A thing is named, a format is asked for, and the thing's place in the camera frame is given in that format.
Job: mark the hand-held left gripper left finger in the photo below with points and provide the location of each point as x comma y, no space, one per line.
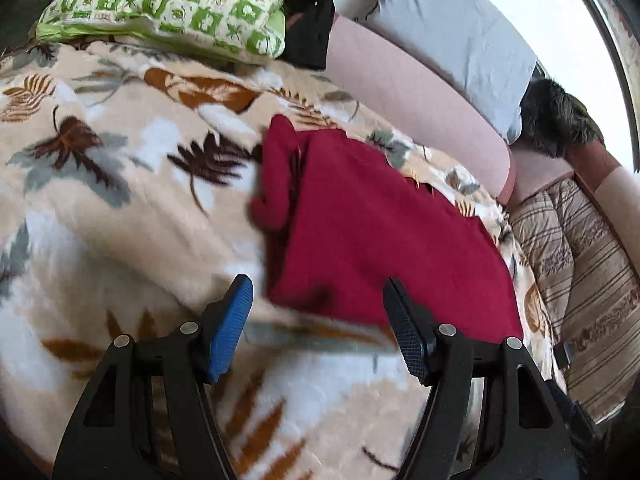
230,330

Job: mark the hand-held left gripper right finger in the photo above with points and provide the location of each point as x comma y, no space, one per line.
409,335

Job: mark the red sweater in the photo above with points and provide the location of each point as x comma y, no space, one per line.
375,220

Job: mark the black clothes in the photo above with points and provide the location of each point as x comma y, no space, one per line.
310,15

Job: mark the leaf print blanket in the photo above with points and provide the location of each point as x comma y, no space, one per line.
125,220

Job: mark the small black device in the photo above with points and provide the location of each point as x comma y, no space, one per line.
562,355

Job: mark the small striped floral cushion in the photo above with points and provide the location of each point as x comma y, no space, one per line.
555,230

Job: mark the large striped floral cushion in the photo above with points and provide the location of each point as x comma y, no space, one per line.
600,320

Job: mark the pink bolster cushion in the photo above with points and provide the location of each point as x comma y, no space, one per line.
410,95

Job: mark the tan sofa armrest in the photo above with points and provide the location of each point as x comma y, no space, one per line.
617,195

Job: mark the dark fur trimmed coat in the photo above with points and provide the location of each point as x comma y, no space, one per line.
555,117

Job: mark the grey pillow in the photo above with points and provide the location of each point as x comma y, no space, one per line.
450,35

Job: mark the green checkered pillow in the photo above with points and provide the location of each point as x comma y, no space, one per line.
165,5

